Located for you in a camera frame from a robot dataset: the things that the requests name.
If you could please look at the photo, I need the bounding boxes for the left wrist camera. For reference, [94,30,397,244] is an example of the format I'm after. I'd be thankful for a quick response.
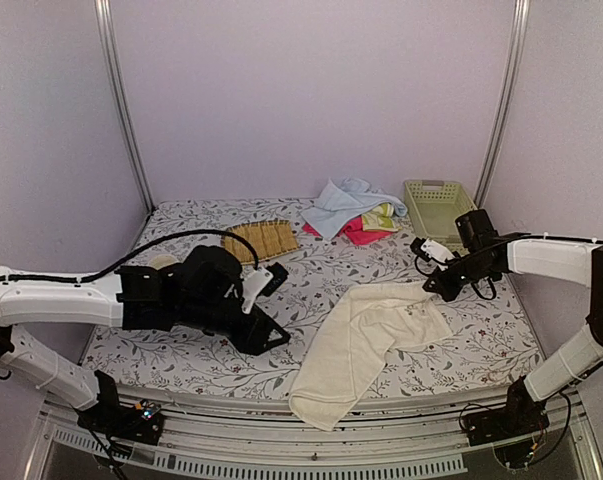
[242,262,288,314]

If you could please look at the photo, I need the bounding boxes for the cream ceramic mug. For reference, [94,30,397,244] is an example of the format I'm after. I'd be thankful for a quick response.
[148,254,180,270]

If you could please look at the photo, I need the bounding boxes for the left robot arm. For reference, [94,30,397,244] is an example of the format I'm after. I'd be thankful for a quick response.
[0,246,290,436]

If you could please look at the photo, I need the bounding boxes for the pink towel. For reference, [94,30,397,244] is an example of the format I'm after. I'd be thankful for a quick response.
[301,214,399,246]

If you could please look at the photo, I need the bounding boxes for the right aluminium post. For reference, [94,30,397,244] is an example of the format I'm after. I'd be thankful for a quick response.
[474,0,531,207]

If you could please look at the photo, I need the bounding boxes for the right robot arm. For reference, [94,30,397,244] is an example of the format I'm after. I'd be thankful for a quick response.
[411,209,603,443]

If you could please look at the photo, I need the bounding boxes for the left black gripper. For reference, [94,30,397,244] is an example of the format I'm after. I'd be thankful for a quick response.
[178,298,292,357]

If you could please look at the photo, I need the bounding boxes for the yellow green patterned towel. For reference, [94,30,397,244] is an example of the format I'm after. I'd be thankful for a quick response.
[361,203,400,232]

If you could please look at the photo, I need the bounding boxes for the light blue towel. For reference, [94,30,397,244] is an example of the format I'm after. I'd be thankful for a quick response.
[301,178,408,240]

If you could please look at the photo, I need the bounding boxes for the green plastic basket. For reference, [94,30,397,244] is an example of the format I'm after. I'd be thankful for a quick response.
[404,180,476,255]

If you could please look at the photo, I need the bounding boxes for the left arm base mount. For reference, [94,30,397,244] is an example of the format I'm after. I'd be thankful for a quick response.
[77,370,165,446]

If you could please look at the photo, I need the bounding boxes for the aluminium post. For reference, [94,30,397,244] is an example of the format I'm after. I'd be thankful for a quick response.
[94,0,156,215]
[474,0,531,207]

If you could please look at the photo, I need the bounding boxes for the woven bamboo tray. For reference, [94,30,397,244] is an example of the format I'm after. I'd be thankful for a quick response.
[221,220,299,265]

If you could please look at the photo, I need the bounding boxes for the front aluminium rail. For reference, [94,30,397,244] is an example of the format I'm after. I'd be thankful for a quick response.
[23,384,603,480]

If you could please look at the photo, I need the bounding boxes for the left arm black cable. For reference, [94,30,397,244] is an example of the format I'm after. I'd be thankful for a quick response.
[0,229,262,289]

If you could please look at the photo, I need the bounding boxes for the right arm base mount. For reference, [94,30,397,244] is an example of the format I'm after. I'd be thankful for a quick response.
[460,377,550,446]

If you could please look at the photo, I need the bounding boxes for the cream towel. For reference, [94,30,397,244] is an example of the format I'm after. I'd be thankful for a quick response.
[288,282,452,431]

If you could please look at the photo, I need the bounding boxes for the left aluminium post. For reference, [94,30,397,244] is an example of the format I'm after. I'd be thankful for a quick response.
[94,0,156,215]

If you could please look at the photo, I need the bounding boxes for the floral tablecloth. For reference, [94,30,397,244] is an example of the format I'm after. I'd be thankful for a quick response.
[83,199,543,400]

